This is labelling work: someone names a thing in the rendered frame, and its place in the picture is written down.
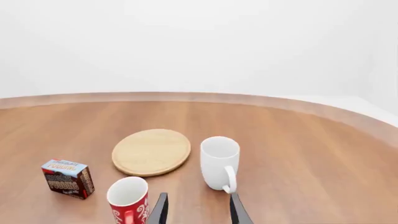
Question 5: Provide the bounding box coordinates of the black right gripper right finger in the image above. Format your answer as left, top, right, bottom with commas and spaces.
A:
229, 192, 254, 224

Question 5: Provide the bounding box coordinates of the round wooden plate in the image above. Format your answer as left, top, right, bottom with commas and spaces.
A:
111, 128, 192, 177

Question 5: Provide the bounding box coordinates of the white mug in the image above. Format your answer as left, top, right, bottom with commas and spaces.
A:
200, 136, 241, 194

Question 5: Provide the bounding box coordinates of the chocolate pudding box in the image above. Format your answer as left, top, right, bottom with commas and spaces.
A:
41, 159, 95, 200

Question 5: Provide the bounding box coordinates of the red patterned mug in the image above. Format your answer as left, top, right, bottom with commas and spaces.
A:
106, 175, 152, 224

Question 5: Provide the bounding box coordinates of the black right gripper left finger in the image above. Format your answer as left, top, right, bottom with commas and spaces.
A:
146, 192, 170, 224

